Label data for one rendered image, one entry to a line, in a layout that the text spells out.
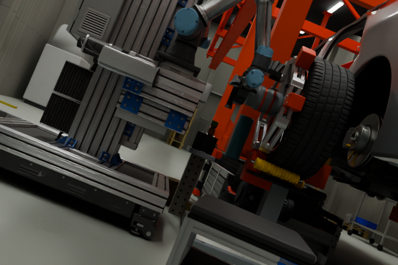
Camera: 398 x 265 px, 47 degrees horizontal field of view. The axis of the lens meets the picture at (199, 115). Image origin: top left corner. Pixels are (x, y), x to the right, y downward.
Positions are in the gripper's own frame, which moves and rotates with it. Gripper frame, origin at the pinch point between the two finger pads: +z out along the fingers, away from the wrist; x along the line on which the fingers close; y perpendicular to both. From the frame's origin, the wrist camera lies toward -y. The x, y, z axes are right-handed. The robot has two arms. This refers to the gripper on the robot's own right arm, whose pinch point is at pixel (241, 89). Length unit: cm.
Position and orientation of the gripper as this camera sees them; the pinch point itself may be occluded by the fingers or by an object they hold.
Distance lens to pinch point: 238.7
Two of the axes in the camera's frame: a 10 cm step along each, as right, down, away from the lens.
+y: 3.8, -9.2, 0.6
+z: -0.6, 0.4, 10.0
